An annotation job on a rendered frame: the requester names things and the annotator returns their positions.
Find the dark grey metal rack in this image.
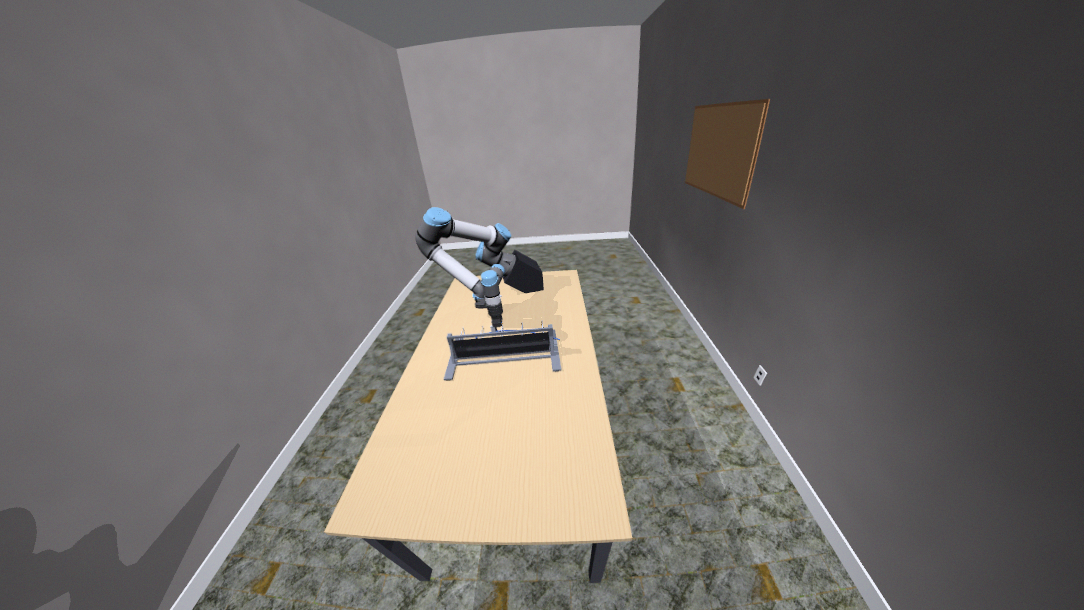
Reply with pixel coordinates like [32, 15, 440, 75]
[444, 320, 562, 381]

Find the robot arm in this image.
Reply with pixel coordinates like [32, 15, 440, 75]
[415, 207, 516, 300]

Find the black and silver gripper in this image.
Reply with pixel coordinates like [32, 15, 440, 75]
[475, 295, 503, 332]

